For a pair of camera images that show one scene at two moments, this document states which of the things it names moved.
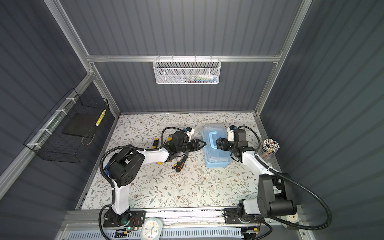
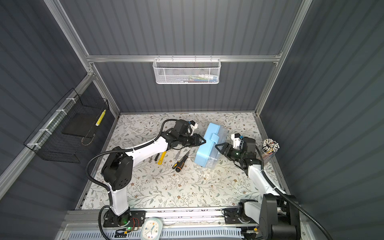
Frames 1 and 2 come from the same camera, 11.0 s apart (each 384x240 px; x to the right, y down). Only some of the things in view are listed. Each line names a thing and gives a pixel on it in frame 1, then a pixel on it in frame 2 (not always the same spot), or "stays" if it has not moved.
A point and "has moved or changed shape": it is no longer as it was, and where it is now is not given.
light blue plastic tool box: [214, 156] has moved or changed shape
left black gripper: [197, 144] to [197, 141]
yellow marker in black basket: [99, 121] stays
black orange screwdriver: [181, 164] stays
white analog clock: [152, 229] stays
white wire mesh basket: [186, 71] stays
